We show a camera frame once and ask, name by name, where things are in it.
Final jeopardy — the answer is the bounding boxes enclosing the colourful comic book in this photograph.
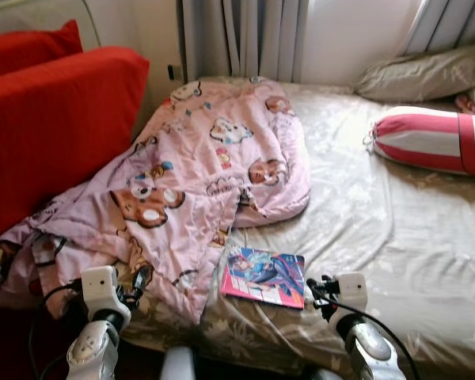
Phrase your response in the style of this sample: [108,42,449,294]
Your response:
[219,245,306,310]

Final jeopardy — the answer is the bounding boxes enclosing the beige floral bed sheet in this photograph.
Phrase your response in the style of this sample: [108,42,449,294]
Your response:
[115,77,475,380]

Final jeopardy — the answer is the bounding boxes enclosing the grey robot right leg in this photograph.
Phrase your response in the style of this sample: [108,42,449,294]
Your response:
[305,366,345,380]

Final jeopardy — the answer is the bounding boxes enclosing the grey robot leg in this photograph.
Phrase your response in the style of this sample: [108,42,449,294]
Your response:
[305,366,345,380]
[160,347,197,380]

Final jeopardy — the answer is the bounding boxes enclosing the grey robot left leg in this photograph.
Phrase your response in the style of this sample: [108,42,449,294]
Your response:
[160,347,197,380]

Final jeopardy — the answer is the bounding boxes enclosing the pink cartoon bear blanket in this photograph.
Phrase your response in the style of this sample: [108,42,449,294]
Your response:
[0,77,312,325]

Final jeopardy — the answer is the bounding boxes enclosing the large red cushion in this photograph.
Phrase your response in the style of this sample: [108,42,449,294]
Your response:
[0,46,151,242]

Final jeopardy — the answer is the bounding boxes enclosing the red white striped bolster pillow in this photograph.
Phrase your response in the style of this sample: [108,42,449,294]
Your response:
[364,107,475,177]

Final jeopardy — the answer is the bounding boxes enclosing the pink patterned cloth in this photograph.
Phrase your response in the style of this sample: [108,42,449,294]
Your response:
[455,93,475,114]

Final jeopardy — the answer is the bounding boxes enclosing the beige pillow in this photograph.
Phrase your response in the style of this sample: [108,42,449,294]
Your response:
[355,41,475,102]

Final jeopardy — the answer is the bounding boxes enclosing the small red cushion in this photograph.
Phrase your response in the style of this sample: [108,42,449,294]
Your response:
[0,20,84,80]

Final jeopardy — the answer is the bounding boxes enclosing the grey curtain panel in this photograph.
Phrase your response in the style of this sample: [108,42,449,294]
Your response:
[182,0,310,80]
[400,0,475,56]

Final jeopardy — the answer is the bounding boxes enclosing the beige padded headboard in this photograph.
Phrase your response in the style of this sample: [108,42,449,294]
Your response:
[0,0,104,48]

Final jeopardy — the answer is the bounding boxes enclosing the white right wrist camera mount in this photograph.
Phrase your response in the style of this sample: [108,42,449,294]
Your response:
[335,272,371,316]

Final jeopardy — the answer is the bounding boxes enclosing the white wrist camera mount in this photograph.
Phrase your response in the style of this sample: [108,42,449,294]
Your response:
[80,266,132,311]
[335,272,371,316]

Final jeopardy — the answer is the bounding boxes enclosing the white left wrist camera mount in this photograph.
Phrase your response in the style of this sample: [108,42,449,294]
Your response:
[80,266,132,311]

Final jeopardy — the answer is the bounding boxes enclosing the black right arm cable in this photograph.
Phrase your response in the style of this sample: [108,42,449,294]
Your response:
[309,285,420,380]

